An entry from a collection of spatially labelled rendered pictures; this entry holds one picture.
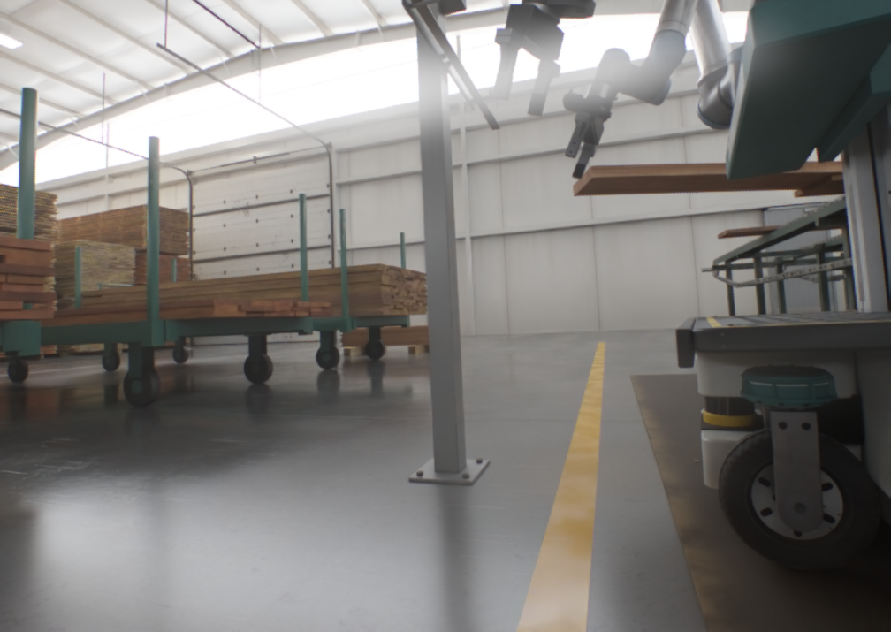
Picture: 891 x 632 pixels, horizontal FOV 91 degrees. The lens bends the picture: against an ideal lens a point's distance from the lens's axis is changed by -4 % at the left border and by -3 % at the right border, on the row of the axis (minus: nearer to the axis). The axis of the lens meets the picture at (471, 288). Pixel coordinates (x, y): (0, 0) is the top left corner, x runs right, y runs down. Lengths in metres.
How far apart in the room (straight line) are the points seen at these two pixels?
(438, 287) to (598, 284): 8.38
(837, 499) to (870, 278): 0.47
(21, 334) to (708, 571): 2.07
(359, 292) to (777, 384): 3.31
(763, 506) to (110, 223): 12.66
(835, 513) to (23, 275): 2.01
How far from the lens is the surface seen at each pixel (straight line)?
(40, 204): 10.78
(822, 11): 0.74
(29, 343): 2.18
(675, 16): 1.30
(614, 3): 11.09
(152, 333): 2.43
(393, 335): 5.35
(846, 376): 0.86
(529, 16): 0.86
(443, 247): 1.07
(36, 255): 1.93
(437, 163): 1.13
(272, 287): 4.19
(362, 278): 3.70
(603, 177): 1.88
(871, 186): 1.12
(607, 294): 9.34
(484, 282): 9.69
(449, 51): 1.23
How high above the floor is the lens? 0.36
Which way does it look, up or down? 4 degrees up
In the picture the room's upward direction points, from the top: 3 degrees counter-clockwise
